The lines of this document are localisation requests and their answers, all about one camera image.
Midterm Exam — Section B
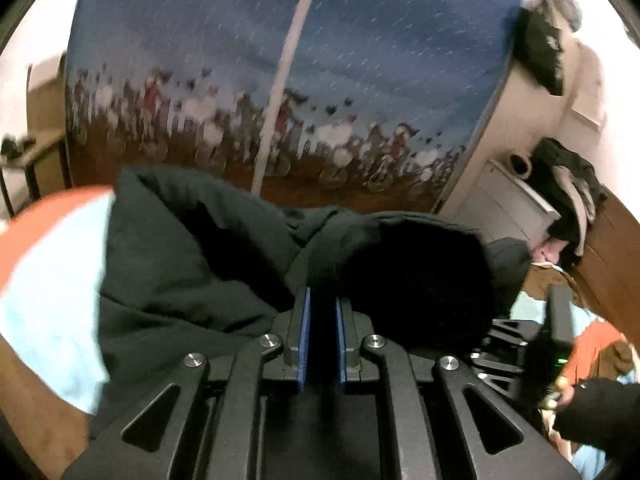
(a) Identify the black tote bag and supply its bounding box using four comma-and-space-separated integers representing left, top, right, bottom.
512, 2, 566, 96

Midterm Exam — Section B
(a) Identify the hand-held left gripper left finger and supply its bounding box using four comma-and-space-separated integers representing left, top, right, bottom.
60, 286, 313, 480

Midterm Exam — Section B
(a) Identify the dark green padded jacket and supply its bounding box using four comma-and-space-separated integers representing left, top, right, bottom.
90, 166, 533, 441

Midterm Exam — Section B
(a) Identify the blue printed fabric wardrobe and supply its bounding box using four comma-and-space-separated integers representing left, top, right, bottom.
64, 0, 526, 216

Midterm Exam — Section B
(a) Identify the pile of clothes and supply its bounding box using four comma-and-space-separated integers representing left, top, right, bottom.
530, 137, 608, 268

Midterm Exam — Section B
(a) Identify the colourful striped bed cover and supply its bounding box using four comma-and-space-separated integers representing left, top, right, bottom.
0, 186, 640, 480

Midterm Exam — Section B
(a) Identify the person's right forearm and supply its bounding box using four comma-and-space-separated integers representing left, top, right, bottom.
552, 377, 640, 461

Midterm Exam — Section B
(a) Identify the brown wooden headboard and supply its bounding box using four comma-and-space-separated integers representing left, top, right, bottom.
570, 185, 640, 346

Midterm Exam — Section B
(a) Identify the black and white plush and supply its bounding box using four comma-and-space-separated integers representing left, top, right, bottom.
507, 152, 533, 178

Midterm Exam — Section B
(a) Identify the white drawer cabinet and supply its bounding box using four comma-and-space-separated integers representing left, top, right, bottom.
452, 159, 561, 246

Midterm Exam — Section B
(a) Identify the small wooden side table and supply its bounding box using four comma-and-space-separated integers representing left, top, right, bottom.
25, 57, 71, 201

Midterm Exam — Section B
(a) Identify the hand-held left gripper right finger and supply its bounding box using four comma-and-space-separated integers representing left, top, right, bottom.
336, 296, 581, 480

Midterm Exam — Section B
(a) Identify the white paper bag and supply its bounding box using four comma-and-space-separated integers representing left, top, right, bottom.
570, 50, 608, 126

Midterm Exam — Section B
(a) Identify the light wooden wardrobe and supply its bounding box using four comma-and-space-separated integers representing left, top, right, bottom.
440, 0, 606, 221

